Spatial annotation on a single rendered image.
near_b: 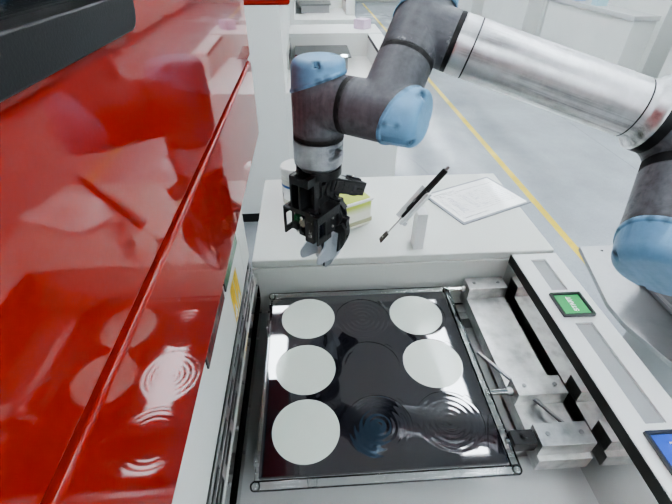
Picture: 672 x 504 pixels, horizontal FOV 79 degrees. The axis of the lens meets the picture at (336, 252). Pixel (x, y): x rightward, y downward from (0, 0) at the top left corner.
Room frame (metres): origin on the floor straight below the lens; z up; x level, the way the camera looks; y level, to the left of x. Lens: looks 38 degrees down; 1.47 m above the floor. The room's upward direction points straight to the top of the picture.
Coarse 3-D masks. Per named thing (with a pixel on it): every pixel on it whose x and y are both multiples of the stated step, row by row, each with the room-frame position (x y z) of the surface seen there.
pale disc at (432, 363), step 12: (408, 348) 0.46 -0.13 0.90; (420, 348) 0.46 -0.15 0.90; (432, 348) 0.46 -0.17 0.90; (444, 348) 0.46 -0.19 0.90; (408, 360) 0.44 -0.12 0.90; (420, 360) 0.44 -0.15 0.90; (432, 360) 0.44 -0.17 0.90; (444, 360) 0.44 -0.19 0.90; (456, 360) 0.44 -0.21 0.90; (408, 372) 0.41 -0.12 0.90; (420, 372) 0.41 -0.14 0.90; (432, 372) 0.41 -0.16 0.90; (444, 372) 0.41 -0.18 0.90; (456, 372) 0.41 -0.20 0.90; (432, 384) 0.39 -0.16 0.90; (444, 384) 0.39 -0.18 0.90
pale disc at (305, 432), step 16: (304, 400) 0.36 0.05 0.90; (288, 416) 0.33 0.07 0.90; (304, 416) 0.33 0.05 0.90; (320, 416) 0.33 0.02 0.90; (336, 416) 0.33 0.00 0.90; (272, 432) 0.31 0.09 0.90; (288, 432) 0.31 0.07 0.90; (304, 432) 0.31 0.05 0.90; (320, 432) 0.31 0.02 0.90; (336, 432) 0.31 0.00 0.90; (288, 448) 0.29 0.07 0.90; (304, 448) 0.29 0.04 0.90; (320, 448) 0.29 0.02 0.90; (304, 464) 0.26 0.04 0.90
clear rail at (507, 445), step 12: (456, 312) 0.55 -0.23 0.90; (456, 324) 0.52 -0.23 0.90; (468, 348) 0.46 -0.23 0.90; (480, 372) 0.41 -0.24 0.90; (480, 384) 0.39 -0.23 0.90; (492, 396) 0.37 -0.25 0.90; (492, 408) 0.35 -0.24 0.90; (504, 432) 0.31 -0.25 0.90; (504, 444) 0.29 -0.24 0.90; (516, 456) 0.27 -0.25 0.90
